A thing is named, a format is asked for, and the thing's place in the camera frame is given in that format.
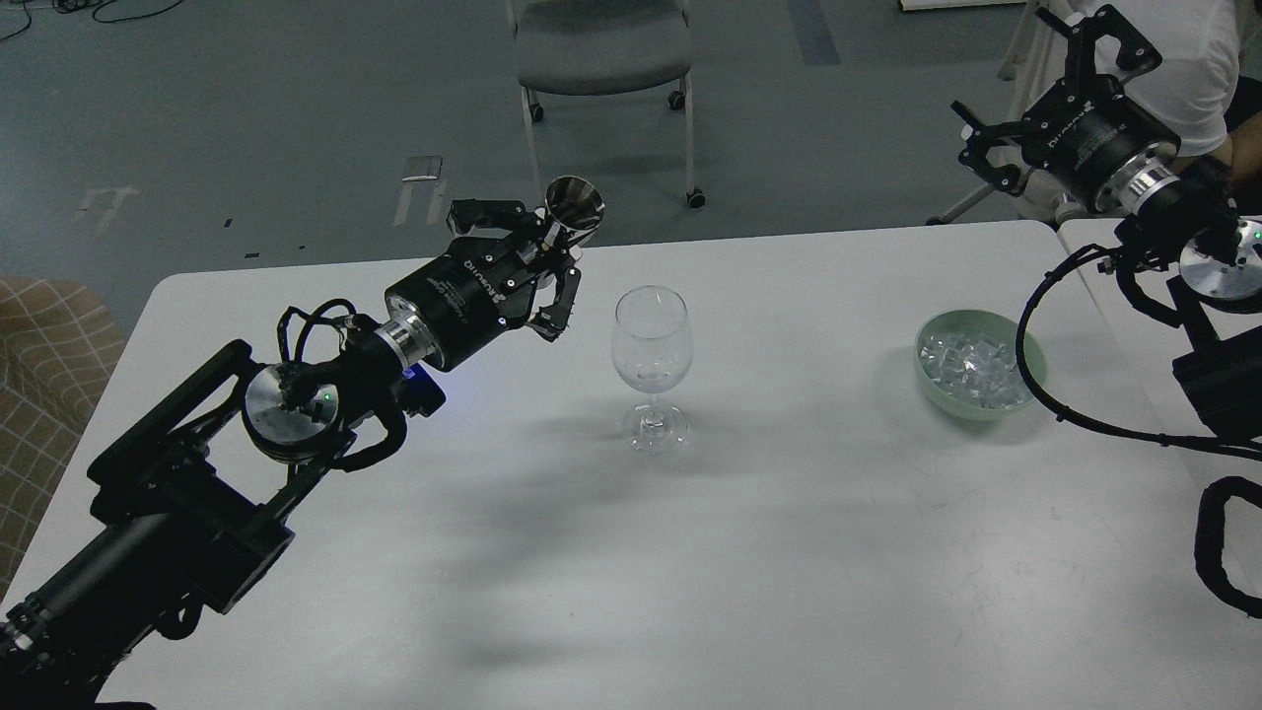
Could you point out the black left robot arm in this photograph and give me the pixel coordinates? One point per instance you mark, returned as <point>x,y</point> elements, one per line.
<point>195,497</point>

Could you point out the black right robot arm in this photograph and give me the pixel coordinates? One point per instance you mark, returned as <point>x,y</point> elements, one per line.
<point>1182,249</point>

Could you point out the clear ice cubes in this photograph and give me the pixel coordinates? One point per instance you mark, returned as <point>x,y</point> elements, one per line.
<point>973,368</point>

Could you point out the grey office chair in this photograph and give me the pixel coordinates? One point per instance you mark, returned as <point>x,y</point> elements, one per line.
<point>604,48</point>

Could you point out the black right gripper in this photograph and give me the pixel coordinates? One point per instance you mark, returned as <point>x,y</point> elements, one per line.
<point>1105,149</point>

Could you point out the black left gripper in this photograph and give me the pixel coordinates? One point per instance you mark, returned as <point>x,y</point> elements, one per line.
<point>477,289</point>

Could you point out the person in white shirt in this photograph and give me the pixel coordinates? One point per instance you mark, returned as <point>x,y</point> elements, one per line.
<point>1200,90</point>

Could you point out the steel double jigger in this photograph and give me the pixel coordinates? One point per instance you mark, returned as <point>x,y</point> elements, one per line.
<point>573,211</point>

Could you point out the clear wine glass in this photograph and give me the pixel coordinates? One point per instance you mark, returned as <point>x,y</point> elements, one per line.
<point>652,351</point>

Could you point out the green bowl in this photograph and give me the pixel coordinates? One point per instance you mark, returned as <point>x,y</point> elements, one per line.
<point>959,320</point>

